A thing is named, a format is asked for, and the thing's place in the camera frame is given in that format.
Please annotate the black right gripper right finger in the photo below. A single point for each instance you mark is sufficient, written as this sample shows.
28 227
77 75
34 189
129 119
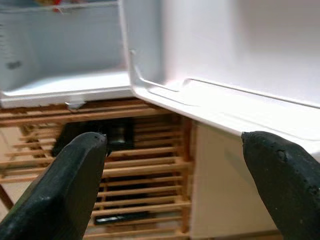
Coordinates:
287 187

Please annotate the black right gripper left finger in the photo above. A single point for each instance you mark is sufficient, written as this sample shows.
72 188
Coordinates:
55 195

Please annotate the fridge door white inside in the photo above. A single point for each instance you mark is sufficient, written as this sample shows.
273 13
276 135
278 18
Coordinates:
237 50

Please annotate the grey fridge foot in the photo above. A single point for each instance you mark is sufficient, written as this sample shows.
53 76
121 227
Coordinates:
75 105

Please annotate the dark glossy flat object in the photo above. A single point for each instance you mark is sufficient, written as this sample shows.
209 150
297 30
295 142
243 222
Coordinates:
120 217

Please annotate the black rectangular device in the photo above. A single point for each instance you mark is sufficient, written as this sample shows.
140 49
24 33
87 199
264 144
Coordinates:
120 136

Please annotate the wooden wine rack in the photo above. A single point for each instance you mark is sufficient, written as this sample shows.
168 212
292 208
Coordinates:
145 172

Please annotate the colourful food packet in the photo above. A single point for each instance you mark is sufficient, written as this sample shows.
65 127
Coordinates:
58 9

